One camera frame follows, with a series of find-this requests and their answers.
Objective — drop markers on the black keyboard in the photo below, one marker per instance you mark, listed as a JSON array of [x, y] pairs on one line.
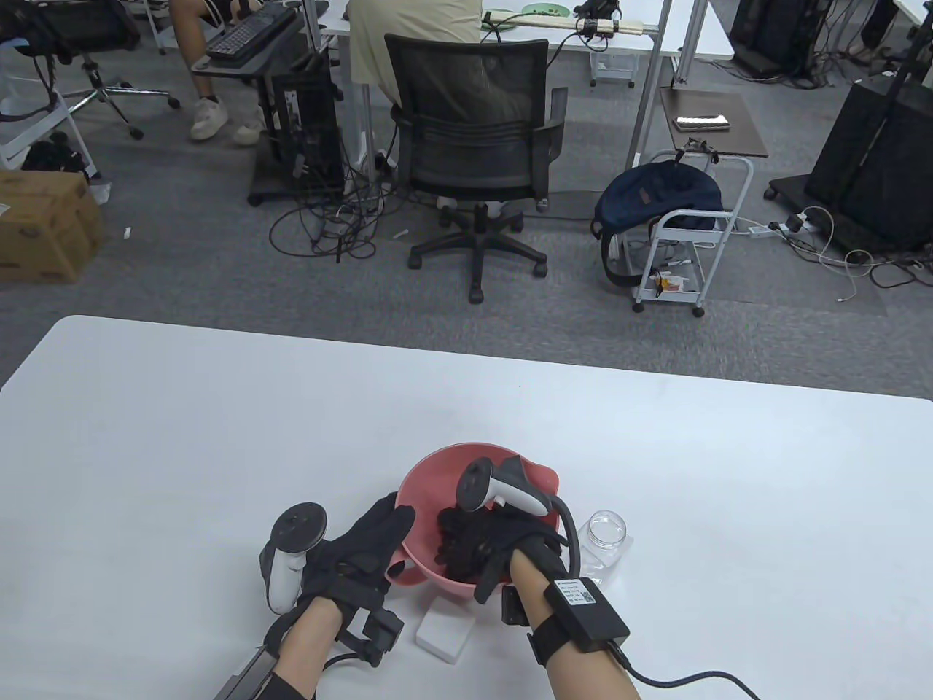
[[251, 33]]

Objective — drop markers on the person's left hand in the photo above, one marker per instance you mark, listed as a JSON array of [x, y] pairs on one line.
[[353, 561]]

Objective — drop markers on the black right forearm sensor box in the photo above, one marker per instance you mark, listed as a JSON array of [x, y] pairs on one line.
[[587, 612]]

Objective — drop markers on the black mesh office chair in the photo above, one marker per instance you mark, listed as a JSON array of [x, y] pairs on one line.
[[474, 146]]

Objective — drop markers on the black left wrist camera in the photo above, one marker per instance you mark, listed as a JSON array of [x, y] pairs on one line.
[[380, 633]]

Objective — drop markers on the white rolling cart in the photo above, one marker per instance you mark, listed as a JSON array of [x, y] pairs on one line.
[[692, 216]]

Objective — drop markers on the person's left forearm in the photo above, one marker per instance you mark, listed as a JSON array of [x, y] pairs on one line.
[[310, 652]]

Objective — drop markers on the green plate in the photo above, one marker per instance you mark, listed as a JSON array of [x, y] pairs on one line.
[[547, 7]]

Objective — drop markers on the white office desk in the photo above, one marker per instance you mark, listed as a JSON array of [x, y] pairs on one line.
[[718, 36], [335, 25]]

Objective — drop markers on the clear plastic jar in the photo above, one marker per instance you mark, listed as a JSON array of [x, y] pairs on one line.
[[605, 536]]

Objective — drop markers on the person's right hand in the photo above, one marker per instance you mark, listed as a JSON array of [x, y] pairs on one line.
[[496, 543]]

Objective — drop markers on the black white right controller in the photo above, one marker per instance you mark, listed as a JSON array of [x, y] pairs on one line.
[[479, 483]]

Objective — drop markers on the white metal rack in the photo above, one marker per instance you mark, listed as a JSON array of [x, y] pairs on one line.
[[14, 149]]

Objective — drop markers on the white floor power strip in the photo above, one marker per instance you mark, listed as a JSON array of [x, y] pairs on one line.
[[758, 232]]

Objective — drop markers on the white square jar lid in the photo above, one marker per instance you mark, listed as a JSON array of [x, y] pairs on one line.
[[444, 631]]

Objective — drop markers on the black white left controller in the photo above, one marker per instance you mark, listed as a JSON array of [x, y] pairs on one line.
[[299, 525]]

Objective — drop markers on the black chrome office chair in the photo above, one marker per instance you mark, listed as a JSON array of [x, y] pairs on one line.
[[87, 22]]

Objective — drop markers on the pink salad bowl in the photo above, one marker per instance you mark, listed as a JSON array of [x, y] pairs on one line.
[[430, 474]]

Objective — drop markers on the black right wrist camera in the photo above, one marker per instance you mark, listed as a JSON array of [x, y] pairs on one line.
[[516, 607]]

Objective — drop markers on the black equipment cabinet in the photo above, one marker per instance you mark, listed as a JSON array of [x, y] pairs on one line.
[[875, 160]]

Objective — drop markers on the long beige power strip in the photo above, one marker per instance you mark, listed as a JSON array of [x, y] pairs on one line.
[[627, 29]]

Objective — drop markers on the black white controller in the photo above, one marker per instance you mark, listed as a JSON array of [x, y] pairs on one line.
[[299, 525], [479, 483]]

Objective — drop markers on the person's right forearm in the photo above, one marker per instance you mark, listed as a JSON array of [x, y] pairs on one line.
[[531, 583]]

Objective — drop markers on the black left forearm sensor box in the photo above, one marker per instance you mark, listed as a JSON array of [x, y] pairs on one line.
[[244, 677]]

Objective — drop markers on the black equipment stack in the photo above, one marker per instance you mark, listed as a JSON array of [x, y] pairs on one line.
[[773, 29]]

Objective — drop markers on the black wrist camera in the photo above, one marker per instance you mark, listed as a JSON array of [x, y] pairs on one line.
[[380, 633], [516, 607]]

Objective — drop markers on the brown cardboard box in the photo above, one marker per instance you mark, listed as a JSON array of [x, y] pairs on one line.
[[44, 226]]

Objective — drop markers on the black computer cart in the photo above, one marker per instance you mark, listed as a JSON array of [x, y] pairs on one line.
[[313, 124]]

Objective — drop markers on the black bag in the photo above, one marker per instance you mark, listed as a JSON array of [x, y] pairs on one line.
[[51, 157]]

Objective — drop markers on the dark blue backpack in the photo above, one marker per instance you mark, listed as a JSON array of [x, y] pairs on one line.
[[656, 193]]

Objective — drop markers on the brown side table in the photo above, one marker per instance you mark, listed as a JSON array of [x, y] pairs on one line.
[[714, 142]]

